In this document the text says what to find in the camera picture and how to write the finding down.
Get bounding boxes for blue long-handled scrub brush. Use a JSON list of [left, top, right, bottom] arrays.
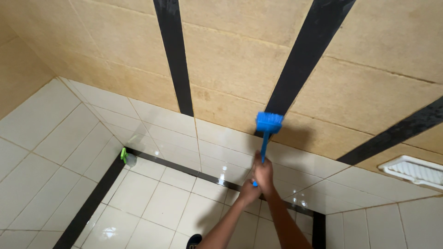
[[253, 112, 284, 187]]

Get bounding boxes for white wall soap dish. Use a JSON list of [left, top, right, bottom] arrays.
[[378, 155, 443, 190]]

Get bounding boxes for person's dark slipper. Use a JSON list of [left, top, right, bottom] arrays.
[[186, 234, 203, 249]]

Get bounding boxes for green suction cup hook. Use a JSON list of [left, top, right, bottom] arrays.
[[120, 148, 138, 168]]

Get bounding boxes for person's left hand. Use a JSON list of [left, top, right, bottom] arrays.
[[238, 176, 262, 205]]

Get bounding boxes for person's right hand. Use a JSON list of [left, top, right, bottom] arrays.
[[251, 151, 275, 196]]

